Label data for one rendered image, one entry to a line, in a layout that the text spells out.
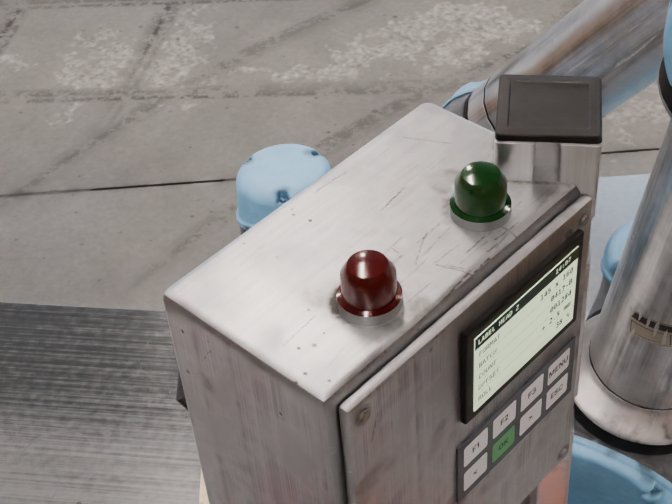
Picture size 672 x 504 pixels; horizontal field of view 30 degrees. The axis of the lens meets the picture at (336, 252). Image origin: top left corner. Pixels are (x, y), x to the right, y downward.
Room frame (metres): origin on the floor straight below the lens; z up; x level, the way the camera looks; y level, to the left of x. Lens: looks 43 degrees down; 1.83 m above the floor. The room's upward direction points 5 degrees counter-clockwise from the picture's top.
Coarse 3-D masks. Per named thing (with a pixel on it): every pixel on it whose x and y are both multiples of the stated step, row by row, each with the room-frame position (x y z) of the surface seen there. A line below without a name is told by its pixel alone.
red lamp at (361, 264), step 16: (352, 256) 0.36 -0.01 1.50; (368, 256) 0.35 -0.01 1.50; (384, 256) 0.35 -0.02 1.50; (352, 272) 0.35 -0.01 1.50; (368, 272) 0.35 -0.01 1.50; (384, 272) 0.35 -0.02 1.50; (352, 288) 0.34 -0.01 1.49; (368, 288) 0.34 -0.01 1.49; (384, 288) 0.34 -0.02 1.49; (400, 288) 0.35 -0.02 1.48; (352, 304) 0.34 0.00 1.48; (368, 304) 0.34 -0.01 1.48; (384, 304) 0.34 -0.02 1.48; (400, 304) 0.35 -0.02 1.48; (352, 320) 0.34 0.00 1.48; (368, 320) 0.34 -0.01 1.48; (384, 320) 0.34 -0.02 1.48
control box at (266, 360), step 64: (448, 128) 0.46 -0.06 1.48; (320, 192) 0.42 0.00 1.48; (384, 192) 0.42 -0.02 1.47; (448, 192) 0.41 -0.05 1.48; (512, 192) 0.41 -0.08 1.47; (576, 192) 0.41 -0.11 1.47; (256, 256) 0.38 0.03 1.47; (320, 256) 0.38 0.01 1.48; (448, 256) 0.37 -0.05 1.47; (512, 256) 0.38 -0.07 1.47; (192, 320) 0.35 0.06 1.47; (256, 320) 0.35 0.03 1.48; (320, 320) 0.34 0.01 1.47; (448, 320) 0.34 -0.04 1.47; (576, 320) 0.41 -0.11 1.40; (192, 384) 0.36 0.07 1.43; (256, 384) 0.33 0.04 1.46; (320, 384) 0.31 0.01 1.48; (384, 384) 0.31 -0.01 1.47; (448, 384) 0.34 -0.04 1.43; (512, 384) 0.37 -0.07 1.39; (256, 448) 0.33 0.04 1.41; (320, 448) 0.30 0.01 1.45; (384, 448) 0.31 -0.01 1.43; (448, 448) 0.34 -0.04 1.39
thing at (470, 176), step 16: (464, 176) 0.40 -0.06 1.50; (480, 176) 0.40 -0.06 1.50; (496, 176) 0.40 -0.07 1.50; (464, 192) 0.39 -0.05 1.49; (480, 192) 0.39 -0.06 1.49; (496, 192) 0.39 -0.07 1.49; (464, 208) 0.39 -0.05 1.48; (480, 208) 0.39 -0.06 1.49; (496, 208) 0.39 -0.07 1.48; (464, 224) 0.39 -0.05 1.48; (480, 224) 0.39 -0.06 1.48; (496, 224) 0.39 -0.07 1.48
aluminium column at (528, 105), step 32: (512, 96) 0.45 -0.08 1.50; (544, 96) 0.44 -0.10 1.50; (576, 96) 0.44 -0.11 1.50; (512, 128) 0.42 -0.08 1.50; (544, 128) 0.42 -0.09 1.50; (576, 128) 0.42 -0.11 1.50; (512, 160) 0.42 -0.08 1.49; (544, 160) 0.42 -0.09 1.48; (576, 160) 0.41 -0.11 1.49; (576, 384) 0.41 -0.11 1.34; (544, 480) 0.41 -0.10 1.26
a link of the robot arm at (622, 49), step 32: (608, 0) 0.72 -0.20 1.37; (640, 0) 0.69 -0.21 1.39; (576, 32) 0.72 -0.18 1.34; (608, 32) 0.70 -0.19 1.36; (640, 32) 0.69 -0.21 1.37; (512, 64) 0.77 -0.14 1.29; (544, 64) 0.73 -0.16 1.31; (576, 64) 0.71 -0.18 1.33; (608, 64) 0.70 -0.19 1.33; (640, 64) 0.69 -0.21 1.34; (480, 96) 0.77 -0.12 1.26; (608, 96) 0.70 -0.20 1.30
